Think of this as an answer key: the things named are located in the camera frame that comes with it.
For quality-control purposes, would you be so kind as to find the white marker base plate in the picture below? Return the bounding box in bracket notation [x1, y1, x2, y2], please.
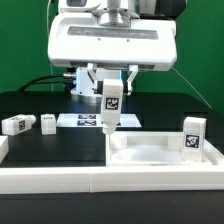
[56, 113, 141, 128]

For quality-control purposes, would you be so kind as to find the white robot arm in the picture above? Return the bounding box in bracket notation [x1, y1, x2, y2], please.
[48, 0, 187, 97]

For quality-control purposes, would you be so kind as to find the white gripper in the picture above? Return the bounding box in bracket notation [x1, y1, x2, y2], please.
[48, 13, 177, 95]

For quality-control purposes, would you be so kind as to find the white U-shaped obstacle fence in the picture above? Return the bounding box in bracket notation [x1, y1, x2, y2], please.
[0, 134, 224, 195]

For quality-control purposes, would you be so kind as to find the white cable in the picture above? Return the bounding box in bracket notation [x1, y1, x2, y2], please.
[46, 0, 55, 92]

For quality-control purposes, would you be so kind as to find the white square table top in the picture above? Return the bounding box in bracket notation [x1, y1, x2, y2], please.
[106, 131, 224, 166]

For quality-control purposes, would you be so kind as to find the black cable bundle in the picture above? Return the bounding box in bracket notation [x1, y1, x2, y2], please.
[17, 73, 77, 93]

